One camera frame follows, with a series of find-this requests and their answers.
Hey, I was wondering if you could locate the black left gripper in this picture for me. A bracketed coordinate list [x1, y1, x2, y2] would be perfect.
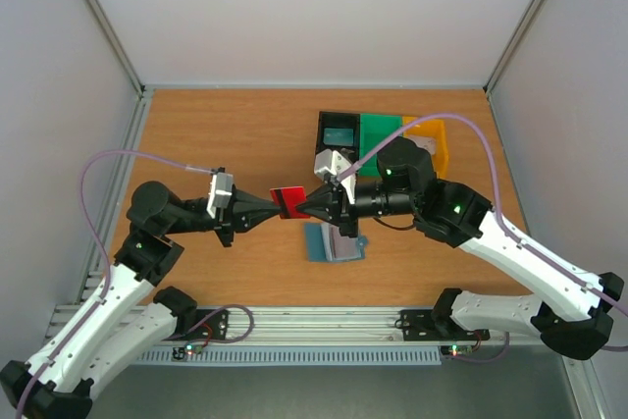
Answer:
[164, 189, 282, 246]

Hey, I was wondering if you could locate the teal blue card holder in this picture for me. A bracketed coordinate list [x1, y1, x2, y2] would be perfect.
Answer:
[304, 223, 369, 264]

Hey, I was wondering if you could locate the pink red credit card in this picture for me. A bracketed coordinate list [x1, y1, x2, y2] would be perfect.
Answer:
[328, 233, 360, 262]

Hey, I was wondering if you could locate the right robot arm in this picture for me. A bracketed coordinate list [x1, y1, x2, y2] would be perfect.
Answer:
[297, 137, 624, 360]

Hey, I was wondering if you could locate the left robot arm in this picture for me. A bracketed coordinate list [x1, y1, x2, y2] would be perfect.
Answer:
[1, 173, 281, 418]

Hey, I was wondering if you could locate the white card in yellow bin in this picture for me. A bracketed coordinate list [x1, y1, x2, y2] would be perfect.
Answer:
[407, 134, 438, 156]

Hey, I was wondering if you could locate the black storage bin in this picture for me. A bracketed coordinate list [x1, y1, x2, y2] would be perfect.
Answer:
[314, 111, 361, 180]

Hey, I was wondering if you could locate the yellow storage bin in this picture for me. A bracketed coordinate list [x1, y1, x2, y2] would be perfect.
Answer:
[402, 119, 449, 179]

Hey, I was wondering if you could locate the left small circuit board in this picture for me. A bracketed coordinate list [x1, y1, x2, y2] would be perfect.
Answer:
[171, 344, 204, 361]

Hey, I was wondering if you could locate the small circuit board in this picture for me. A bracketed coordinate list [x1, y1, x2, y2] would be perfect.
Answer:
[171, 344, 204, 361]
[441, 343, 476, 357]

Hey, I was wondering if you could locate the right small circuit board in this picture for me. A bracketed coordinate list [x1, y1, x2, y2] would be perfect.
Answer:
[441, 343, 476, 357]

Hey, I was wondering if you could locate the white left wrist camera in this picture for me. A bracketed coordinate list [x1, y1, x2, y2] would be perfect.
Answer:
[206, 168, 234, 218]

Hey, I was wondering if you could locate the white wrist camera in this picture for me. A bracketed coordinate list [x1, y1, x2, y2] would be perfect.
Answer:
[314, 149, 356, 204]
[206, 168, 234, 218]

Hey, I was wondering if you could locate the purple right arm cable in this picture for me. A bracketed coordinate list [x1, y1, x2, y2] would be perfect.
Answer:
[338, 113, 628, 352]

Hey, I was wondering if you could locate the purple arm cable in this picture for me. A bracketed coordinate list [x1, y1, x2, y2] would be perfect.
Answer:
[338, 113, 628, 352]
[14, 149, 220, 415]

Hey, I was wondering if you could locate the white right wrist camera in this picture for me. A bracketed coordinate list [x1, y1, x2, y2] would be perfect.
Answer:
[314, 149, 356, 204]

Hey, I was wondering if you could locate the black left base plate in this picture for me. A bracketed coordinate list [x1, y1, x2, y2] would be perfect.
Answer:
[166, 307, 230, 342]

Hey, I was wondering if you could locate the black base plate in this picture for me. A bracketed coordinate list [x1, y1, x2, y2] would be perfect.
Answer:
[394, 309, 491, 342]
[166, 307, 230, 342]

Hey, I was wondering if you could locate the aluminium front rail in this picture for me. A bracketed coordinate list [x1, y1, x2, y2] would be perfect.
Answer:
[46, 304, 585, 346]

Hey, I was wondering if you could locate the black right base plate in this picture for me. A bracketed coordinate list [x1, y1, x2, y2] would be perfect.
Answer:
[394, 309, 491, 342]

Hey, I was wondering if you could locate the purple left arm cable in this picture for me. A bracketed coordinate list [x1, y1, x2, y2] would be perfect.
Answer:
[14, 149, 220, 415]

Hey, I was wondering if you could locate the grey slotted cable duct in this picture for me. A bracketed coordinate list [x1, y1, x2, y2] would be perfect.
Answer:
[134, 345, 442, 368]

